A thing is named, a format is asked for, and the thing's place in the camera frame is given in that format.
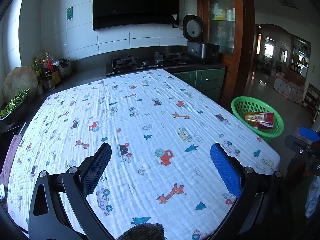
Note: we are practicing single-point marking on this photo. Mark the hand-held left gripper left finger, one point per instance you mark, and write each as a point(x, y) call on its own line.
point(97, 165)

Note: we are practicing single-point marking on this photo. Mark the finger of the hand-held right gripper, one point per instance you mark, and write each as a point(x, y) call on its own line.
point(297, 143)
point(310, 133)

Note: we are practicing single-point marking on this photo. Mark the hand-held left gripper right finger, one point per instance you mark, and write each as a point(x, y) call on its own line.
point(226, 170)

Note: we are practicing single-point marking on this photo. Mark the red drink carton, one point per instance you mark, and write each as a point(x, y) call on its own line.
point(266, 120)

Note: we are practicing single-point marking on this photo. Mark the green plastic basket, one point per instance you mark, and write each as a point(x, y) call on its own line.
point(240, 105)

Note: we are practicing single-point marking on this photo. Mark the white dotted fabric box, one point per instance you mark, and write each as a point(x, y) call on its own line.
point(287, 90)

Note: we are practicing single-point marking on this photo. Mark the printed cartoon blanket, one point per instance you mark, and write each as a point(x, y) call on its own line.
point(150, 110)

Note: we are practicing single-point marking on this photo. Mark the dark knit cloth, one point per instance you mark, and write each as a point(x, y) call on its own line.
point(142, 232)

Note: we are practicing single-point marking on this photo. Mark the purple towel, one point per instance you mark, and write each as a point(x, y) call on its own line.
point(10, 155)

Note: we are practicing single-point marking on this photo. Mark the green kitchen cabinets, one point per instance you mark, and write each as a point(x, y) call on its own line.
point(210, 80)

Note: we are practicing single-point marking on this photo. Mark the white power adapter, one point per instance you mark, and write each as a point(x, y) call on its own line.
point(2, 192)

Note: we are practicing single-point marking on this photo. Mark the bowl of green vegetables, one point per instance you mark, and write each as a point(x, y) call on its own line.
point(15, 100)

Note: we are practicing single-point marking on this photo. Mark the group of condiment bottles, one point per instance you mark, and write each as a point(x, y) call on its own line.
point(48, 65)

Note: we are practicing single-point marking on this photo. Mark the wooden glass door cabinet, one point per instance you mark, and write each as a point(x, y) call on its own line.
point(246, 42)

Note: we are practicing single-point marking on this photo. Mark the black gas stove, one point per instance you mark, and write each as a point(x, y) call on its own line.
point(147, 65)

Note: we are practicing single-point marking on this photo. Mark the round wooden chopping board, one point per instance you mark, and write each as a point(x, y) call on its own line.
point(18, 80)

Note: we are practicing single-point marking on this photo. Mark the black rice cooker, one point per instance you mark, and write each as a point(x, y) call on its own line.
point(200, 50)

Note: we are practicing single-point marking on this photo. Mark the black range hood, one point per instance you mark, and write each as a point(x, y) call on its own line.
point(135, 2)

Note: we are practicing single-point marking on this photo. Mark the green wall sticker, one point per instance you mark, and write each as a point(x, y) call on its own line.
point(70, 13)

